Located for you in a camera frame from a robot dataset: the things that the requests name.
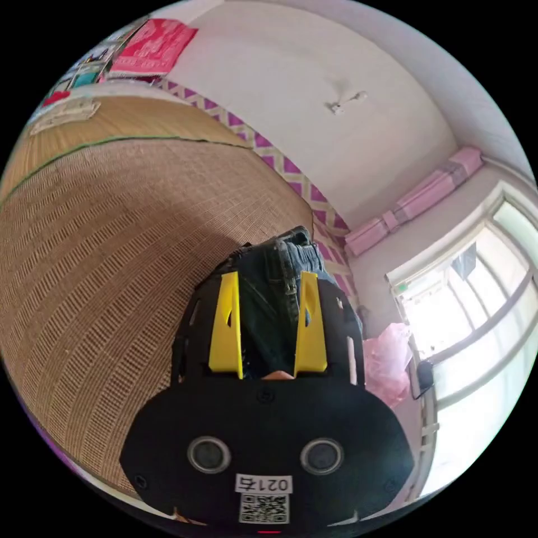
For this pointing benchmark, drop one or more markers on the white folded cloth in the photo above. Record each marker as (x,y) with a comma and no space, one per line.
(63,112)

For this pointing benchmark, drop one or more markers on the pink plastic bag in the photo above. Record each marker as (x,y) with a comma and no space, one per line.
(387,365)

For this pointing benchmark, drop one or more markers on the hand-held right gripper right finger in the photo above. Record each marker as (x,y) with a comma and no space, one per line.
(313,340)

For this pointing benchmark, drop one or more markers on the pink curtain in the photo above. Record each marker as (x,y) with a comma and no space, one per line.
(414,201)

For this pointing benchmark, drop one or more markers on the blue jeans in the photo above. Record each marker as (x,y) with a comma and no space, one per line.
(273,294)

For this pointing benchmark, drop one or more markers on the ceiling lamp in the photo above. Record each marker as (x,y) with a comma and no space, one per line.
(345,101)

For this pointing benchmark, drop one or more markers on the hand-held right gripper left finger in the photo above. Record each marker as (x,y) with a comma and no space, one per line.
(229,336)

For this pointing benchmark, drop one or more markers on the window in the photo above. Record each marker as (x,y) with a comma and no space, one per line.
(470,328)

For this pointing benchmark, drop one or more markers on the bed with woven mat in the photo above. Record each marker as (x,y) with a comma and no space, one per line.
(105,252)

